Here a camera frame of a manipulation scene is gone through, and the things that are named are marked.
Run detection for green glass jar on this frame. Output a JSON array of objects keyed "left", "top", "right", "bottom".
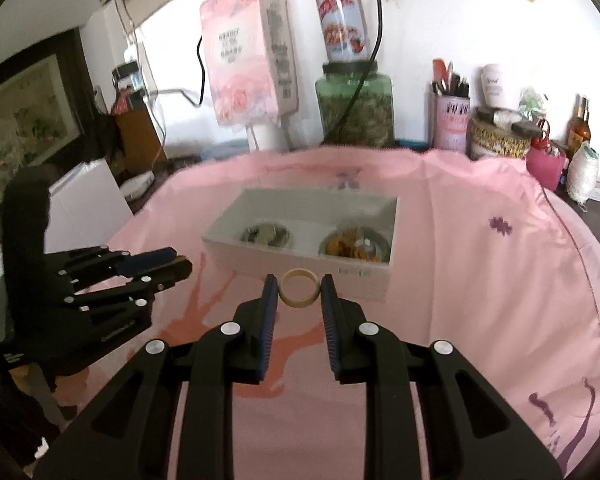
[{"left": 315, "top": 62, "right": 396, "bottom": 148}]

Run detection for silver link bracelet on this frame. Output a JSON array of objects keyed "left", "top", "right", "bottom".
[{"left": 242, "top": 225, "right": 286, "bottom": 247}]

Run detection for pink floral tissue pack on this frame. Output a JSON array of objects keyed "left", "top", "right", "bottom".
[{"left": 200, "top": 0, "right": 301, "bottom": 128}]

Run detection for black cable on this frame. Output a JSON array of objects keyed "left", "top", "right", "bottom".
[
  {"left": 196, "top": 35, "right": 211, "bottom": 106},
  {"left": 325, "top": 0, "right": 385, "bottom": 141}
]

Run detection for amber glass bottle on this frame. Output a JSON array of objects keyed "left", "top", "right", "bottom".
[{"left": 566, "top": 94, "right": 592, "bottom": 158}]

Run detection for white thread spool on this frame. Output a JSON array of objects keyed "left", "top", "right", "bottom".
[{"left": 566, "top": 142, "right": 600, "bottom": 201}]

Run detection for cream ring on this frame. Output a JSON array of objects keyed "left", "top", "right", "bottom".
[{"left": 279, "top": 269, "right": 323, "bottom": 309}]

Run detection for dark makeup pens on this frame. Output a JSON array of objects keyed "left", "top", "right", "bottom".
[{"left": 445, "top": 72, "right": 471, "bottom": 98}]

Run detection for pink cup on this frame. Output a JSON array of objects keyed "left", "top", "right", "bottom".
[{"left": 526, "top": 132, "right": 567, "bottom": 191}]

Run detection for blue basin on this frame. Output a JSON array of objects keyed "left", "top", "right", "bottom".
[{"left": 200, "top": 140, "right": 248, "bottom": 161}]

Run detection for white cabinet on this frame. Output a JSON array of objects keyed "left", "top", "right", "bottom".
[{"left": 47, "top": 157, "right": 135, "bottom": 253}]

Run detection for green white packet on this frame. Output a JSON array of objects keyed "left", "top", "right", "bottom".
[{"left": 519, "top": 87, "right": 548, "bottom": 121}]

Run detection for framed landscape picture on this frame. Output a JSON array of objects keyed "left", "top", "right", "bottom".
[{"left": 0, "top": 27, "right": 98, "bottom": 226}]

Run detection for brown wooden box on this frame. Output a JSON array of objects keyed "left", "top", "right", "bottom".
[{"left": 115, "top": 105, "right": 168, "bottom": 173}]

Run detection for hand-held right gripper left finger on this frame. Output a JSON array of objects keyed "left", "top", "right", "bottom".
[{"left": 32, "top": 274, "right": 280, "bottom": 480}]

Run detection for pink printed cloth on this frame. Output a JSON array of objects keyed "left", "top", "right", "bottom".
[{"left": 55, "top": 145, "right": 600, "bottom": 480}]

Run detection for white cosmetic container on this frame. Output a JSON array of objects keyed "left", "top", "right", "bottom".
[{"left": 481, "top": 63, "right": 505, "bottom": 108}]

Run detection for white paper roll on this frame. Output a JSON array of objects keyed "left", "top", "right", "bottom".
[{"left": 245, "top": 122, "right": 288, "bottom": 152}]

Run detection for red cloth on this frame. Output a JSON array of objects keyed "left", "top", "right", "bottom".
[{"left": 111, "top": 87, "right": 146, "bottom": 116}]

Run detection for white power strip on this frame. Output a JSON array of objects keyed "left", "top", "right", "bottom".
[{"left": 119, "top": 172, "right": 156, "bottom": 196}]

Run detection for red comb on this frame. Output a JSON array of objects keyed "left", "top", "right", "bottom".
[{"left": 432, "top": 58, "right": 453, "bottom": 96}]

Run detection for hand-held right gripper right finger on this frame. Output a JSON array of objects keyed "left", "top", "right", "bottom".
[{"left": 320, "top": 274, "right": 563, "bottom": 480}]

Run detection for black power adapter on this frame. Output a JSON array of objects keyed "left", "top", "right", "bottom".
[{"left": 112, "top": 61, "right": 142, "bottom": 81}]

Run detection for pink pen holder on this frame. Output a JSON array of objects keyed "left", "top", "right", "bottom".
[{"left": 432, "top": 92, "right": 470, "bottom": 153}]

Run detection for printed tin can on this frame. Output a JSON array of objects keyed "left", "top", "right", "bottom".
[{"left": 314, "top": 0, "right": 370, "bottom": 63}]

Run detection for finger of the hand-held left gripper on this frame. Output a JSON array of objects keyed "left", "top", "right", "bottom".
[
  {"left": 66, "top": 257, "right": 194, "bottom": 347},
  {"left": 55, "top": 246, "right": 179, "bottom": 287}
]

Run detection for amber bead bracelet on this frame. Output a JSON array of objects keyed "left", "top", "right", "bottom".
[{"left": 327, "top": 230, "right": 381, "bottom": 261}]

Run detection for white cardboard box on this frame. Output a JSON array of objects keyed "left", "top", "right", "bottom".
[{"left": 201, "top": 187, "right": 400, "bottom": 303}]

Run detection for woven round basket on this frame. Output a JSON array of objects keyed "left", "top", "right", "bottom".
[{"left": 467, "top": 115, "right": 531, "bottom": 161}]

